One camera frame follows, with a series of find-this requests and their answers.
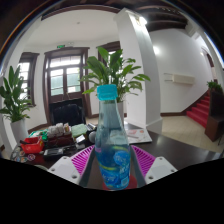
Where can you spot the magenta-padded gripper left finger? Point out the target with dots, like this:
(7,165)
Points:
(65,168)

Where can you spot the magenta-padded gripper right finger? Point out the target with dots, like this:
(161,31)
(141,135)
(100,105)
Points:
(160,168)

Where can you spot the clear blue-capped drink bottle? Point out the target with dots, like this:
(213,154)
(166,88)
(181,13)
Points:
(112,156)

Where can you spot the flat black phone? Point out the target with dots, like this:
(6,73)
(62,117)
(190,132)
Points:
(53,151)

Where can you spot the dark tray of small cups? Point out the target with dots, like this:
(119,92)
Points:
(60,136)

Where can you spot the white printed magazine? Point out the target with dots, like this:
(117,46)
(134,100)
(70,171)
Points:
(140,136)

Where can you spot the red plastic box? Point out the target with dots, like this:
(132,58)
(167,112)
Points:
(32,146)

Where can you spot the folded green cloth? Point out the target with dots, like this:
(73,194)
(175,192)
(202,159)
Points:
(79,130)

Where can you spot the dark round headphones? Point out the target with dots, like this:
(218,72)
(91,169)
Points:
(91,136)

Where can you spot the green white tissue box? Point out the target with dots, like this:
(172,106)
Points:
(38,134)

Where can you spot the black office chair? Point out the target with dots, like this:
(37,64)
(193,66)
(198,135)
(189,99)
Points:
(66,113)

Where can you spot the red carpeted staircase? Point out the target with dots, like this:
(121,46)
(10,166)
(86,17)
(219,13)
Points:
(200,111)

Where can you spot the potted leafy plant white pot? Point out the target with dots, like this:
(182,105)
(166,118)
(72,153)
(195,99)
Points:
(13,100)
(113,71)

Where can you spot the dark wooden glazed double door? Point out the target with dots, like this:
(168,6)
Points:
(65,78)

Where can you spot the small green potted plant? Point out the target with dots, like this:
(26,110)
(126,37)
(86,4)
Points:
(215,86)

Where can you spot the dark wooden framed window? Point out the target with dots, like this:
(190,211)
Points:
(108,48)
(25,73)

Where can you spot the green exit sign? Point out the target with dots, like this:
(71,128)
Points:
(60,46)

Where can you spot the white wall heater unit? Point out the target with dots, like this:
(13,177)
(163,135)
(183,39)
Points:
(184,78)

